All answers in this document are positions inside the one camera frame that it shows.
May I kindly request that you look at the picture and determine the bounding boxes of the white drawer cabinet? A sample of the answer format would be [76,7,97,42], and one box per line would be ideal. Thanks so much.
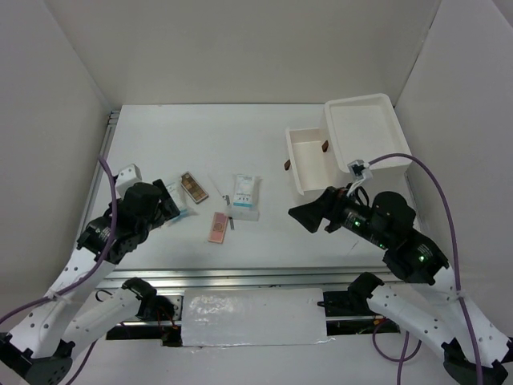
[320,93,411,187]

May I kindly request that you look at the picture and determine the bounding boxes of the brown eyeshadow palette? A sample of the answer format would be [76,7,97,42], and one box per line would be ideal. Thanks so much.
[180,172,208,205]

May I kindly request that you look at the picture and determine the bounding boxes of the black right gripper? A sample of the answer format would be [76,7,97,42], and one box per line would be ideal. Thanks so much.
[287,181,390,249]

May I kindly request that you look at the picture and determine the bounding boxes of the grey eyebrow razor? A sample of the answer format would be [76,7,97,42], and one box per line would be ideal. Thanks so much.
[207,173,230,206]

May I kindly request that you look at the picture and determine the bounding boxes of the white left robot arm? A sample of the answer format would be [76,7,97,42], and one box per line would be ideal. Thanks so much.
[1,180,180,384]

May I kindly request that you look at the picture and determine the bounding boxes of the pink blush palette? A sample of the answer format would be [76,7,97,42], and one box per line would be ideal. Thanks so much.
[208,212,228,244]

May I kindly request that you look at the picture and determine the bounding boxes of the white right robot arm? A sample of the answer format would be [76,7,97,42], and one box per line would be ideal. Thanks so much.
[289,187,512,384]

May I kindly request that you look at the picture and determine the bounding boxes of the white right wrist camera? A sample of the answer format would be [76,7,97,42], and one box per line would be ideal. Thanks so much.
[346,160,373,197]

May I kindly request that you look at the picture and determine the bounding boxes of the white cotton pad pack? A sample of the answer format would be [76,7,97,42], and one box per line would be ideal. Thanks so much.
[225,174,261,221]
[165,176,197,223]

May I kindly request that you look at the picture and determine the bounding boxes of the white foil cover plate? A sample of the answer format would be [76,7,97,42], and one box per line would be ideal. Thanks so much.
[181,288,329,347]

